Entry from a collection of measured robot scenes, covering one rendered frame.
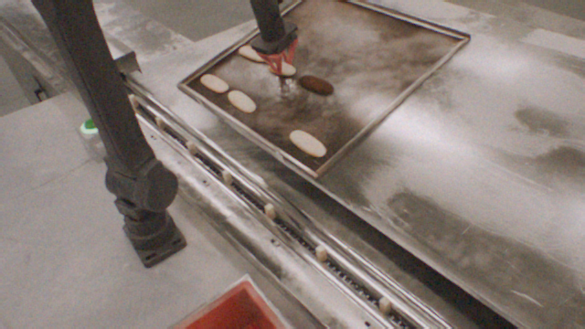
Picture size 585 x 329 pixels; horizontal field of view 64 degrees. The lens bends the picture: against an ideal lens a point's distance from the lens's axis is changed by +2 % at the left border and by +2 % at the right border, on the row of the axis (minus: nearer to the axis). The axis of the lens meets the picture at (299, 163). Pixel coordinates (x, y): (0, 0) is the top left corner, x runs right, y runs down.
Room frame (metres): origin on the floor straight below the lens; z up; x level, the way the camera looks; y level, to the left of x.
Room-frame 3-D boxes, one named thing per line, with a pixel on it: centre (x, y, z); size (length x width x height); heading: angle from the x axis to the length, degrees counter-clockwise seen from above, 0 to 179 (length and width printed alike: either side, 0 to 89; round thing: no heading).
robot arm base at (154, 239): (0.60, 0.30, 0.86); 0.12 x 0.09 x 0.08; 31
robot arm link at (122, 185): (0.62, 0.29, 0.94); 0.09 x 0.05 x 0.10; 145
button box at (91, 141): (0.89, 0.46, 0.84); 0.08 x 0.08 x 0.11; 37
